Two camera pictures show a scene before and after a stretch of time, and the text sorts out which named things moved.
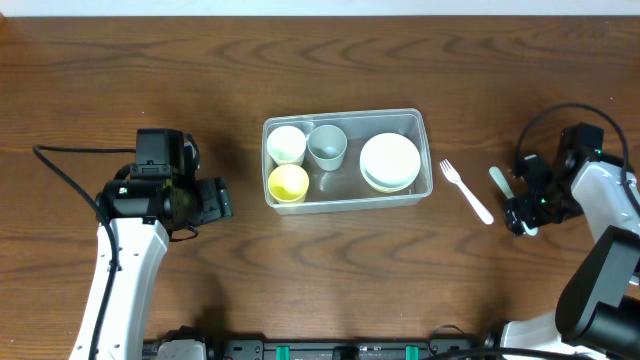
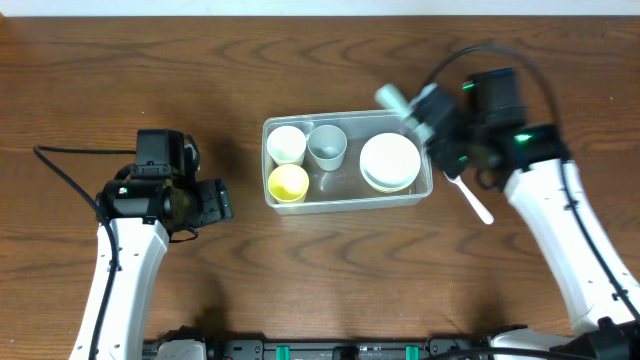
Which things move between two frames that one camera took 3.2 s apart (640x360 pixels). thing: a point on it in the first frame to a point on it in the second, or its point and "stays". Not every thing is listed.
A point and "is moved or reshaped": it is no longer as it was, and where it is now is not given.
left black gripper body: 220,198 stays
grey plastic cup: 326,145 stays
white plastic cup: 286,145 stays
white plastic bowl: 389,162 stays
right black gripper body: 523,209 to 445,157
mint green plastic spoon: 530,231 is moved or reshaped
